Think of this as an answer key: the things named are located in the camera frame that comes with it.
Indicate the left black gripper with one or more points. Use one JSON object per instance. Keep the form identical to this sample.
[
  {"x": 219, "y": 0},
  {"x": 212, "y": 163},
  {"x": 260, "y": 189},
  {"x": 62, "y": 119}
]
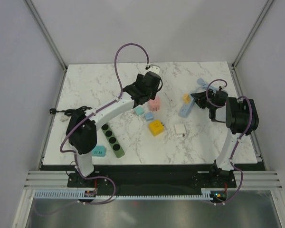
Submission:
[{"x": 139, "y": 78}]

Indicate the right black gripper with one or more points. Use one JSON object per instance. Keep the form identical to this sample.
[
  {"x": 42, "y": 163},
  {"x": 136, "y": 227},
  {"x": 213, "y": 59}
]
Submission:
[{"x": 200, "y": 98}]

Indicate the light blue power strip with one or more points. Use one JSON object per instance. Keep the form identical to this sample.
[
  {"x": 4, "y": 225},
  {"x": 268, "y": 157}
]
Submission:
[{"x": 186, "y": 108}]

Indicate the small yellow plug adapter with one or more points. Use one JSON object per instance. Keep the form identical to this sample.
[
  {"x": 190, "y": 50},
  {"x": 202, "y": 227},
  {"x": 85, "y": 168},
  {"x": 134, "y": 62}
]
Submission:
[{"x": 186, "y": 98}]

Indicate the pink cube plug adapter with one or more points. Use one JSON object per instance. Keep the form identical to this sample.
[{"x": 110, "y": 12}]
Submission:
[{"x": 154, "y": 105}]

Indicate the teal plug adapter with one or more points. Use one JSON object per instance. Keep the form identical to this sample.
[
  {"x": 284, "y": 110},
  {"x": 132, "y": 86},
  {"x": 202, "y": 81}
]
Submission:
[{"x": 139, "y": 110}]

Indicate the white USB charger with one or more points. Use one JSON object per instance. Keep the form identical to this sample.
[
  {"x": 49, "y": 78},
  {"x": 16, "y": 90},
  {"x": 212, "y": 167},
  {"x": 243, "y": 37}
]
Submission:
[{"x": 180, "y": 129}]

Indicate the yellow cube plug adapter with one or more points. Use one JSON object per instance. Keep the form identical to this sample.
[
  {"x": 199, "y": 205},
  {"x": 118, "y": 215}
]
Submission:
[{"x": 156, "y": 127}]

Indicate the green power strip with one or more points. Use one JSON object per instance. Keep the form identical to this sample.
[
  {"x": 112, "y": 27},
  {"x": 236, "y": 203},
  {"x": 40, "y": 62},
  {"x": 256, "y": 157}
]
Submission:
[{"x": 111, "y": 138}]

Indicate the teal USB power strip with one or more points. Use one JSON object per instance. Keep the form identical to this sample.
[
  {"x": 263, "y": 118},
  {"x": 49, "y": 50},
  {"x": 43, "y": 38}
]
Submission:
[{"x": 99, "y": 151}]

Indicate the light blue plug adapter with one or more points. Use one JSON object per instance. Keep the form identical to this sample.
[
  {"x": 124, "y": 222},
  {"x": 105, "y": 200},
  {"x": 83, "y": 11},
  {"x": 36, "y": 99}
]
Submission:
[{"x": 149, "y": 116}]

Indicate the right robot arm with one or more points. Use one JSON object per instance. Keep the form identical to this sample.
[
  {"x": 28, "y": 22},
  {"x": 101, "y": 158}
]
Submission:
[{"x": 241, "y": 119}]

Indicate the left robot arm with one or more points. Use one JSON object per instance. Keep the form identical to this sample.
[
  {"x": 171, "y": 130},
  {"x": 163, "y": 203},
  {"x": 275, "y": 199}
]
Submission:
[{"x": 82, "y": 129}]

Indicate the white slotted cable duct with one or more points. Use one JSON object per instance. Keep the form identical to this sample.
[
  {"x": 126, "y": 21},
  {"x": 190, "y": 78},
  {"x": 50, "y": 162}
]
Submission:
[{"x": 95, "y": 195}]

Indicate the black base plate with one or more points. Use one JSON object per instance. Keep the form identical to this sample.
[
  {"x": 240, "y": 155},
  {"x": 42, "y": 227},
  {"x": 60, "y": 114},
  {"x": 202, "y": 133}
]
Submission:
[{"x": 145, "y": 179}]

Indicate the right aluminium frame post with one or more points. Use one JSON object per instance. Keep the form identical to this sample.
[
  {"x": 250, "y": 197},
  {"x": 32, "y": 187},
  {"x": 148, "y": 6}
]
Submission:
[{"x": 256, "y": 26}]

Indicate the aluminium frame post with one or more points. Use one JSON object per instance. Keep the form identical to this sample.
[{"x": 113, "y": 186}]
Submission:
[
  {"x": 33, "y": 10},
  {"x": 256, "y": 26}
]

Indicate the left aluminium frame post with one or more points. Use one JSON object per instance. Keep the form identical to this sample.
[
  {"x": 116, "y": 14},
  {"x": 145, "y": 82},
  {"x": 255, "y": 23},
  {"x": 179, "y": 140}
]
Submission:
[{"x": 33, "y": 10}]

